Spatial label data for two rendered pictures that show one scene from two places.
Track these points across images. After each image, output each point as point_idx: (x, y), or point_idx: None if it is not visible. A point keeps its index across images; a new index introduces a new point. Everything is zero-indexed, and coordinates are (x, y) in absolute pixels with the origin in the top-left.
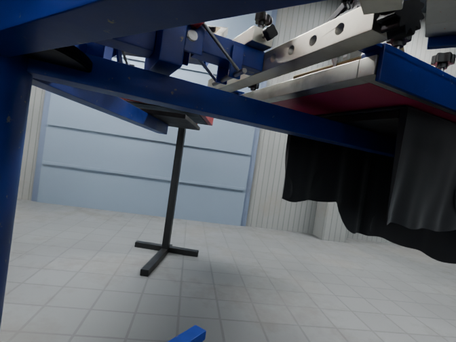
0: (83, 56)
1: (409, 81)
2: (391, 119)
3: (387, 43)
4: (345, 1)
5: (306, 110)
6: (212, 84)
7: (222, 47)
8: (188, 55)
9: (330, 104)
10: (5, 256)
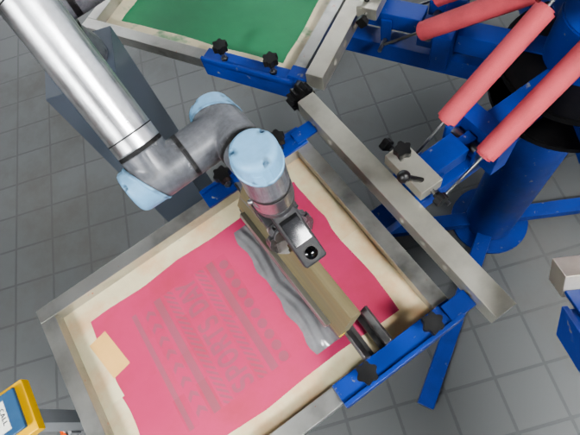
0: (492, 104)
1: None
2: None
3: (294, 128)
4: None
5: (336, 275)
6: (450, 204)
7: (425, 141)
8: (469, 162)
9: (313, 231)
10: (497, 170)
